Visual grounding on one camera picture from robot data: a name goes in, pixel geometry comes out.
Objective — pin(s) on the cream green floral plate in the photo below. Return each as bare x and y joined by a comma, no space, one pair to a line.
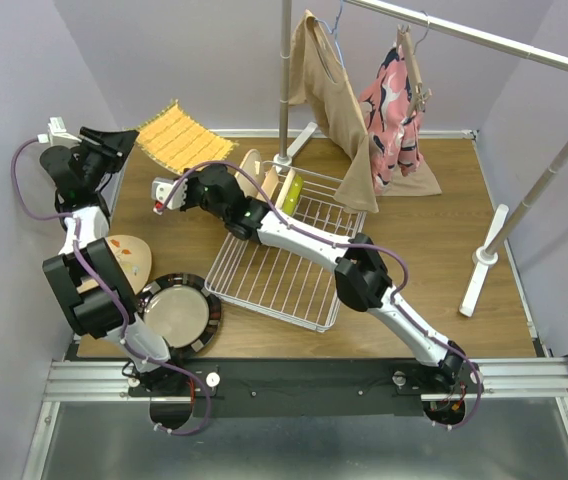
285,188

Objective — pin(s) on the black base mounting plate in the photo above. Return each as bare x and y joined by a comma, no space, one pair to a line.
209,389

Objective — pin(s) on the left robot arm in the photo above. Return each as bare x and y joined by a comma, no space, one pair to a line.
85,277

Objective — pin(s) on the white wire dish rack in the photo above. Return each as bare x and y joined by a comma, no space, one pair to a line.
281,284

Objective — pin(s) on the wooden clip hanger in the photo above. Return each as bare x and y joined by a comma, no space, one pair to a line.
419,93

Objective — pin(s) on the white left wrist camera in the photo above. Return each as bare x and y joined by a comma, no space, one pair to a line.
57,134

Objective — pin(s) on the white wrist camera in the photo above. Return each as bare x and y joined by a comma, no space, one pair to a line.
169,194
57,134

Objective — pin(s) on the bird pattern beige plate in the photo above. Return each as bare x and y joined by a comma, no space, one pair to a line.
269,185

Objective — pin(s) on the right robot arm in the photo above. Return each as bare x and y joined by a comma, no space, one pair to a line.
368,278

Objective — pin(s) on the blue wire hanger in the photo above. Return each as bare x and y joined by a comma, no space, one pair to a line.
332,32

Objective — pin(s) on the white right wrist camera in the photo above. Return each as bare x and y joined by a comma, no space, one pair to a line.
169,194

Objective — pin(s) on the black rimmed silver plate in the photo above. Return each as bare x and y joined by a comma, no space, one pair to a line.
180,308

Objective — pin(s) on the beige plate orange leaves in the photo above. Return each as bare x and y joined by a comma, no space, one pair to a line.
134,257

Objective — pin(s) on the white clothes rack frame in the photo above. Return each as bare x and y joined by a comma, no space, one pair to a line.
504,221

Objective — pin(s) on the green polka dot plate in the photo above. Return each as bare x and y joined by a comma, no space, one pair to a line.
293,196

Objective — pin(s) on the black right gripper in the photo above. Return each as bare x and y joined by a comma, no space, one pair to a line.
190,182

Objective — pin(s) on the pink patterned hanging garment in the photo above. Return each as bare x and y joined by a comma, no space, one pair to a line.
392,130

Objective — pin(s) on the beige hanging shirt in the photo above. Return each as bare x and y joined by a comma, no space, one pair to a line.
317,79

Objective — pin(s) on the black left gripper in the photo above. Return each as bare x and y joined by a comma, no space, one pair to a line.
119,143

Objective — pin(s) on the yellow woven placemat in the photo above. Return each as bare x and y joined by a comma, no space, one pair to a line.
175,141

